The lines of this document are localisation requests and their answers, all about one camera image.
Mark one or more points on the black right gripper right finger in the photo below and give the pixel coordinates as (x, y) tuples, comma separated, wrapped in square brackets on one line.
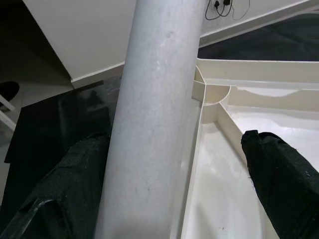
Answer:
[(284, 184)]

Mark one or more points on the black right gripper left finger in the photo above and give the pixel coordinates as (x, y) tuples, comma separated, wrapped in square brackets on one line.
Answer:
[(69, 179)]

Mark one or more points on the white plastic table leg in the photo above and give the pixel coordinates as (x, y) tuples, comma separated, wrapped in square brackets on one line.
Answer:
[(149, 112)]

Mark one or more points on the black tablecloth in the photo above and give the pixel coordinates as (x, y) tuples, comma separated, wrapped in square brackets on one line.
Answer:
[(49, 129)]

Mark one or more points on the white plastic table top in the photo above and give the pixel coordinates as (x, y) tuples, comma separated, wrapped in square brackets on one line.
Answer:
[(224, 199)]

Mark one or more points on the black wall power plug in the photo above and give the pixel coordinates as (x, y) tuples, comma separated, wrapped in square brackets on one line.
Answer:
[(216, 3)]

